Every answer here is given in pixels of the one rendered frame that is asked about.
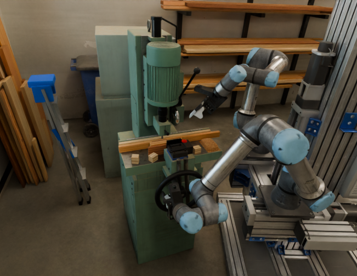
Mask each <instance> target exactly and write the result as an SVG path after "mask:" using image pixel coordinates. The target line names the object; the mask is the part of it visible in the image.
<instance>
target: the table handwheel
mask: <svg viewBox="0 0 357 276"><path fill-rule="evenodd" d="M185 175H190V176H194V177H196V178H197V179H202V177H203V176H202V175H201V174H199V173H198V172H196V171H193V170H181V171H177V172H175V173H173V174H171V175H169V176H167V177H166V178H165V179H164V180H163V181H162V182H161V183H160V184H159V186H158V188H157V190H156V192H155V202H156V205H157V206H158V207H159V208H160V209H161V210H162V211H165V212H168V208H167V207H166V204H164V205H163V204H162V203H161V201H160V195H161V192H162V190H163V188H164V187H165V185H166V184H168V183H169V182H170V181H171V182H172V183H176V182H177V183H178V184H179V188H180V192H181V194H182V198H185V197H186V195H187V194H191V192H190V191H186V189H185V187H184V186H182V185H181V182H180V176H185ZM195 204H196V202H195V200H194V199H193V200H192V201H190V202H189V203H187V204H186V205H187V206H188V207H192V206H193V205H195Z"/></svg>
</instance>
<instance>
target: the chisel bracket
mask: <svg viewBox="0 0 357 276"><path fill-rule="evenodd" d="M153 126H154V128H155V129H156V131H157V133H158V134H159V136H163V135H166V132H165V130H166V131H167V132H169V134H171V124H170V123H169V121H168V120H167V121H166V122H164V123H161V122H159V121H158V115H156V116H153Z"/></svg>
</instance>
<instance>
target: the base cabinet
mask: <svg viewBox="0 0 357 276"><path fill-rule="evenodd" d="M120 166H121V178H122V190H123V202H124V210H125V213H126V218H127V222H128V226H129V230H130V233H131V237H132V241H133V245H134V249H135V254H136V257H137V261H138V264H142V263H145V262H149V261H152V260H155V259H158V258H162V257H165V256H168V255H171V254H175V253H178V252H181V251H184V250H188V249H191V248H193V247H194V239H195V234H190V233H188V232H187V231H185V230H183V229H182V227H181V225H180V224H177V223H176V222H175V220H174V219H173V220H170V219H169V218H168V217H167V212H165V211H162V210H161V209H160V208H159V207H158V206H157V205H156V202H155V192H156V190H157V188H152V189H147V190H144V191H139V192H134V190H133V187H132V184H131V180H130V178H129V176H127V177H126V175H125V173H124V169H123V165H122V162H121V158H120ZM168 186H169V185H168ZM168 186H165V187H164V188H163V190H162V191H164V193H165V194H166V195H167V194H169V189H168Z"/></svg>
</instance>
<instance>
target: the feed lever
mask: <svg viewBox="0 0 357 276"><path fill-rule="evenodd" d="M200 71H201V70H200V68H199V67H195V68H194V74H193V75H192V77H191V78H190V80H189V81H188V83H187V85H186V86H185V88H184V90H183V91H182V93H181V94H180V96H179V101H178V103H177V104H176V105H174V106H173V107H178V106H181V105H182V98H181V97H182V96H183V94H184V93H185V91H186V89H187V88H188V86H189V85H190V83H191V82H192V80H193V79H194V77H195V76H196V74H199V73H200Z"/></svg>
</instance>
